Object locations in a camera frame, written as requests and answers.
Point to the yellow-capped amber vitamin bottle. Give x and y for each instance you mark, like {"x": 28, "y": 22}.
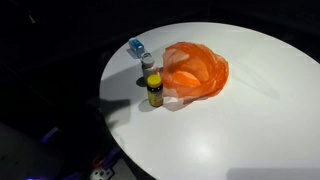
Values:
{"x": 155, "y": 90}

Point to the red and purple clamp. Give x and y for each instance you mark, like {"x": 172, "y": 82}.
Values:
{"x": 106, "y": 158}

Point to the orange plastic bag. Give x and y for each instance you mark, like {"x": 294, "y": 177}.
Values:
{"x": 192, "y": 70}

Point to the small blue box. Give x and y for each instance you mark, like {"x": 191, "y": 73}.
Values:
{"x": 136, "y": 47}

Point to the white pill bottle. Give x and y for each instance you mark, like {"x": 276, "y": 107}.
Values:
{"x": 148, "y": 66}

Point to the perforated metal plate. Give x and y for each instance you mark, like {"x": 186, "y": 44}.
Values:
{"x": 101, "y": 174}

